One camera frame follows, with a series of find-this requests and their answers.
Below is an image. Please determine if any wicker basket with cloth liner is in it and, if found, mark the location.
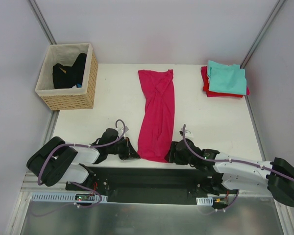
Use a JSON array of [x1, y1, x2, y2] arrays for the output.
[[35, 43, 98, 111]]

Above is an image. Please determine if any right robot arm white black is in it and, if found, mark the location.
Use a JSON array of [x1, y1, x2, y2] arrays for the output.
[[165, 139, 294, 208]]

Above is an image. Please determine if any aluminium corner post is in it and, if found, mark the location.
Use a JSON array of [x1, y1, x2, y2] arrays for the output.
[[27, 0, 57, 45], [241, 0, 287, 69]]

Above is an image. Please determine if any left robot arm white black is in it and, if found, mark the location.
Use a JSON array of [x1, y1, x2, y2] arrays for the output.
[[26, 128, 140, 190]]

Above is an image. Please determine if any teal t shirt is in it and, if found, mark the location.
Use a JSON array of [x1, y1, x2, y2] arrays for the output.
[[207, 60, 247, 95]]

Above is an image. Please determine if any right aluminium corner post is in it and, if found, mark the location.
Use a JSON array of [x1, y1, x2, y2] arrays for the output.
[[241, 0, 287, 69]]

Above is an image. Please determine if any right slotted cable duct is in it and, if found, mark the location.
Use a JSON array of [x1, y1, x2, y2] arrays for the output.
[[196, 197, 214, 206]]

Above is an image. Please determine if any left slotted cable duct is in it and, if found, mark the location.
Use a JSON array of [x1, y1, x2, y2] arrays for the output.
[[31, 192, 108, 203]]

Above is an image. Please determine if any red t shirt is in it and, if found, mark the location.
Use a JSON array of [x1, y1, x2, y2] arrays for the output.
[[200, 66, 243, 98]]

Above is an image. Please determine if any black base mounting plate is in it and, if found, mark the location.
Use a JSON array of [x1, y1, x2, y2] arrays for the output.
[[65, 166, 240, 204]]

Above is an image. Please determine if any left aluminium corner post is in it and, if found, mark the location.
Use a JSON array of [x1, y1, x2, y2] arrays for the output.
[[27, 0, 57, 45]]

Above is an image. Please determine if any slotted cable duct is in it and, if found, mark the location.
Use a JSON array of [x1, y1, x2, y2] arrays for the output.
[[31, 192, 108, 203], [196, 197, 214, 206]]

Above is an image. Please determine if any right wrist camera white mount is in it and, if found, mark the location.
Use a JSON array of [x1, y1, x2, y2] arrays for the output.
[[179, 130, 194, 139]]

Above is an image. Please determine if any pink t shirt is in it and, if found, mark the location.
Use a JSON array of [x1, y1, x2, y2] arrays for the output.
[[138, 70, 175, 163]]

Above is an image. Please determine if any black t shirt in basket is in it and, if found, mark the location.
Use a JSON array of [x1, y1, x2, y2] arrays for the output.
[[52, 53, 87, 89]]

